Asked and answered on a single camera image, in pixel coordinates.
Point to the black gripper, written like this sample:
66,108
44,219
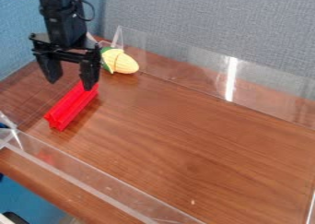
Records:
85,52

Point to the red plastic block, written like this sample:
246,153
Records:
70,105

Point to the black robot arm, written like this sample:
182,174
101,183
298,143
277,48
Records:
65,43

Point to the yellow toy corn cob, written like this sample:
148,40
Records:
118,61

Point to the clear acrylic front barrier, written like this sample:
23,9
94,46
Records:
134,202

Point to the clear acrylic barrier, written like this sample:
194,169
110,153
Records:
257,86
134,202

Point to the clear acrylic back barrier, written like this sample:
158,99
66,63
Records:
257,86

